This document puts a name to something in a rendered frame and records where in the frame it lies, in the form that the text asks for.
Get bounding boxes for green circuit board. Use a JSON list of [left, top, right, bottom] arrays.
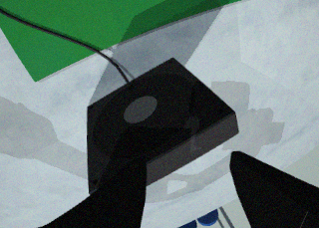
[[0, 0, 242, 82]]

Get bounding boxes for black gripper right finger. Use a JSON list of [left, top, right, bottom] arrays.
[[230, 151, 319, 228]]

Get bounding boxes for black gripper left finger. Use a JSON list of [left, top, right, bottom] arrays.
[[39, 155, 147, 228]]

